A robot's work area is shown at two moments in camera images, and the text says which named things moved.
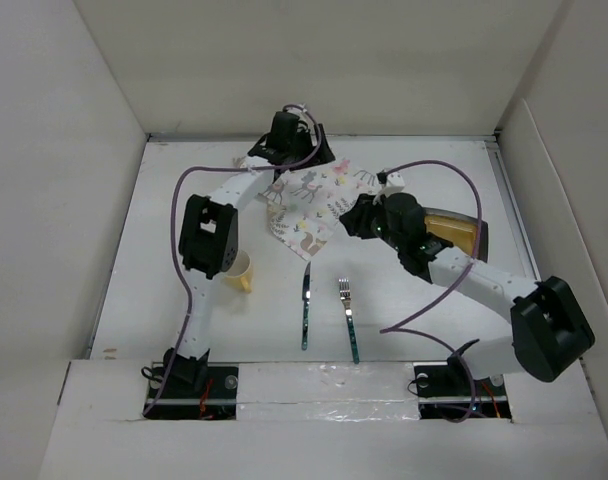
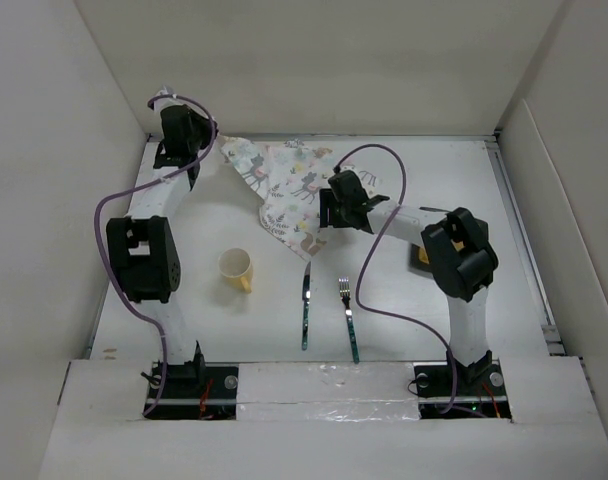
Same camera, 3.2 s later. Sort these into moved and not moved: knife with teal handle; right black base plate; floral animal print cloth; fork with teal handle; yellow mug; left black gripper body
Moved: floral animal print cloth; left black gripper body
Not moved: yellow mug; fork with teal handle; right black base plate; knife with teal handle
